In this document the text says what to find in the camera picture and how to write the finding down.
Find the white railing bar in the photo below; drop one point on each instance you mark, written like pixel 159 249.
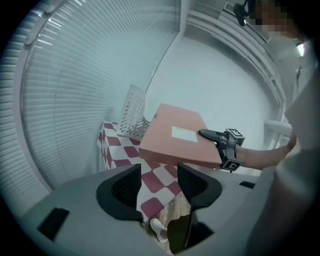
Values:
pixel 277 125

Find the white perforated file holder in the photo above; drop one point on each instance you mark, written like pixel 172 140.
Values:
pixel 132 117

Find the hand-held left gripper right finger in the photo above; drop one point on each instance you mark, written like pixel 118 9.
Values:
pixel 196 187

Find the red white checkered tablecloth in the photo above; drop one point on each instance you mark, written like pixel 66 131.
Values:
pixel 155 180

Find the person's white shoe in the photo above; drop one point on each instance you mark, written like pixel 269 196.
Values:
pixel 158 228

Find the black head-worn camera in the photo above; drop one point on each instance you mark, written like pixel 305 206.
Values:
pixel 241 12

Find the person's right forearm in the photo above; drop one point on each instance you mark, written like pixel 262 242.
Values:
pixel 260 157

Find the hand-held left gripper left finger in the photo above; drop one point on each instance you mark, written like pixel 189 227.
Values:
pixel 120 192

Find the white window blinds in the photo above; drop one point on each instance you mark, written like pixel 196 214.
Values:
pixel 75 82

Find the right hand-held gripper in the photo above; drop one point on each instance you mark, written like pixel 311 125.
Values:
pixel 228 150

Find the person's dark trouser leg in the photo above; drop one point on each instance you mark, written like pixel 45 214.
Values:
pixel 178 233

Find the pink folder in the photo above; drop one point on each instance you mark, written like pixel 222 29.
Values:
pixel 175 147

